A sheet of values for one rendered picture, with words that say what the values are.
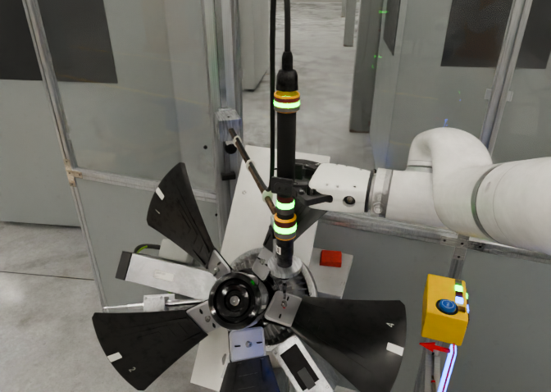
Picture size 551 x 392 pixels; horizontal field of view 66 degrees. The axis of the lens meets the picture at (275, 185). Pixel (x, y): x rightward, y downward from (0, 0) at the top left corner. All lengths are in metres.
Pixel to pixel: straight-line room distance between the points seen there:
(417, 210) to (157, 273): 0.73
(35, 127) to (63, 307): 1.22
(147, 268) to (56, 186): 2.31
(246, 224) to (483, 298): 0.97
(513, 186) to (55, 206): 3.36
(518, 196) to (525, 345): 1.55
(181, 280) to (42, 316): 1.87
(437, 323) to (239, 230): 0.58
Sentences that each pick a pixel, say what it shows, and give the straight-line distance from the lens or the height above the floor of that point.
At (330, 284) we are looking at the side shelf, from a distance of 1.53.
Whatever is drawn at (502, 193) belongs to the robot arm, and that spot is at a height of 1.67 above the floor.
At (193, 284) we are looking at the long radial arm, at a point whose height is 1.11.
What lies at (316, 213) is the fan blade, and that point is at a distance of 0.91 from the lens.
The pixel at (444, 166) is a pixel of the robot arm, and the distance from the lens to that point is 0.61.
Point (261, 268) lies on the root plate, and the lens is 0.98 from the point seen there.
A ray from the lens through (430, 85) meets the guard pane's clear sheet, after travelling 1.42.
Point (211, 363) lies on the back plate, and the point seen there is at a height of 0.88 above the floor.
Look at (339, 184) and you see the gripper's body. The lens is 0.72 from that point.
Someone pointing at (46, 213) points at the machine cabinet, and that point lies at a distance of 3.66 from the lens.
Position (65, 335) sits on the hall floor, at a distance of 2.78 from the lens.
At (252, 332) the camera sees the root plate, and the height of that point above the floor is 1.12.
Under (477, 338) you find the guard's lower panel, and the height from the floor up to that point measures 0.56.
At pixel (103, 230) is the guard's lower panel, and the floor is 0.68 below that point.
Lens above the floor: 1.86
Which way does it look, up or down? 28 degrees down
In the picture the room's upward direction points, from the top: straight up
